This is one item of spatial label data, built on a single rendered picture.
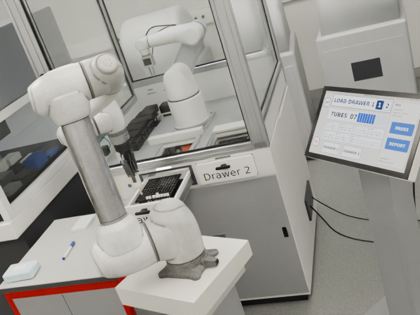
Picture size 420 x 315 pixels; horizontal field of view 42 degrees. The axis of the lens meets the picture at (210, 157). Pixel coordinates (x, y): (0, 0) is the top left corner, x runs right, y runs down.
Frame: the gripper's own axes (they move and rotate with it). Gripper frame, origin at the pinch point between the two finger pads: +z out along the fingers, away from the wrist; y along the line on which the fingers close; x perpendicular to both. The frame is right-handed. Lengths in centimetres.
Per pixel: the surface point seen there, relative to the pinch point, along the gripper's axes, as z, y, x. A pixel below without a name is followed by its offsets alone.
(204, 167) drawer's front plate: 9.4, 20.2, -26.8
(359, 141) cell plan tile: -4, -13, -101
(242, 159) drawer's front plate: 9, 19, -46
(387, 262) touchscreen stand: 58, -8, -102
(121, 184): 11.0, 23.9, 20.3
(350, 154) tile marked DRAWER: 0, -14, -97
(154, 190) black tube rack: 10.2, 7.7, -3.0
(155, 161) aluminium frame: 2.0, 22.7, -2.7
